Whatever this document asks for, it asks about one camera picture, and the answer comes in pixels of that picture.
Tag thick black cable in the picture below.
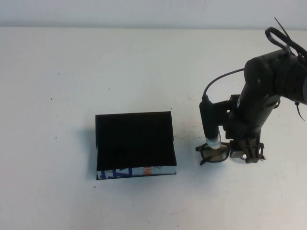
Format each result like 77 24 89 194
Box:
264 27 307 58

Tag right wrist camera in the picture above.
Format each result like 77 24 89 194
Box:
198 99 221 150

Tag black printed glasses case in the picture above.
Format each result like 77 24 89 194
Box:
94 110 178 181

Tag dark framed glasses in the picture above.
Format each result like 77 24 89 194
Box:
194 141 266 166

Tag right camera mount bracket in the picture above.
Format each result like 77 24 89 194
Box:
211 94 240 127

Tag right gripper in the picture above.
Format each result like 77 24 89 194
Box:
224 90 280 164

